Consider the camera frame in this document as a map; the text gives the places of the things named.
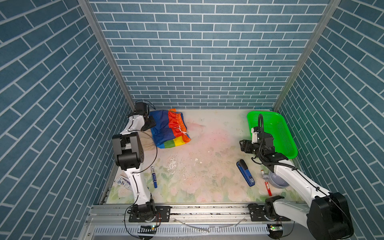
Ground multicolour shorts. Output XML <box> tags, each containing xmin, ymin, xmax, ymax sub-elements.
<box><xmin>150</xmin><ymin>109</ymin><xmax>191</xmax><ymax>149</ymax></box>

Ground green plastic basket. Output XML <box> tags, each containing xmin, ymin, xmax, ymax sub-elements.
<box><xmin>247</xmin><ymin>111</ymin><xmax>298</xmax><ymax>160</ymax></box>

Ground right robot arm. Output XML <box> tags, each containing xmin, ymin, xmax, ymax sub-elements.
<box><xmin>240</xmin><ymin>136</ymin><xmax>354</xmax><ymax>240</ymax></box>

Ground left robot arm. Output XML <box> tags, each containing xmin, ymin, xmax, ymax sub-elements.
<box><xmin>112</xmin><ymin>113</ymin><xmax>156</xmax><ymax>218</ymax></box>

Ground blue stapler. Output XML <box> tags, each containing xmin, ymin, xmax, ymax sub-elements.
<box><xmin>236</xmin><ymin>159</ymin><xmax>255</xmax><ymax>187</ymax></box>

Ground grey bowl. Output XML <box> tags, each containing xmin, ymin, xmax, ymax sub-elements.
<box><xmin>268</xmin><ymin>172</ymin><xmax>290</xmax><ymax>189</ymax></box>

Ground red marker pen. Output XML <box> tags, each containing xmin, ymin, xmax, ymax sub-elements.
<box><xmin>261</xmin><ymin>170</ymin><xmax>273</xmax><ymax>197</ymax></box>

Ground blue marker pen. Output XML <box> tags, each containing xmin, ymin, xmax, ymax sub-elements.
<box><xmin>151</xmin><ymin>166</ymin><xmax>158</xmax><ymax>189</ymax></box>

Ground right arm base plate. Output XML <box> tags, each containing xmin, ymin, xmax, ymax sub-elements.
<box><xmin>247</xmin><ymin>204</ymin><xmax>291</xmax><ymax>222</ymax></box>

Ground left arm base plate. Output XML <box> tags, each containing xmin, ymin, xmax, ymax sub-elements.
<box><xmin>128</xmin><ymin>206</ymin><xmax>171</xmax><ymax>223</ymax></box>

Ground white cable tie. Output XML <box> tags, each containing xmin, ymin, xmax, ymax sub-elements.
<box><xmin>172</xmin><ymin>218</ymin><xmax>247</xmax><ymax>233</ymax></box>

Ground aluminium front rail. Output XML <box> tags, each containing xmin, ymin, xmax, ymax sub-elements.
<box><xmin>79</xmin><ymin>203</ymin><xmax>312</xmax><ymax>240</ymax></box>

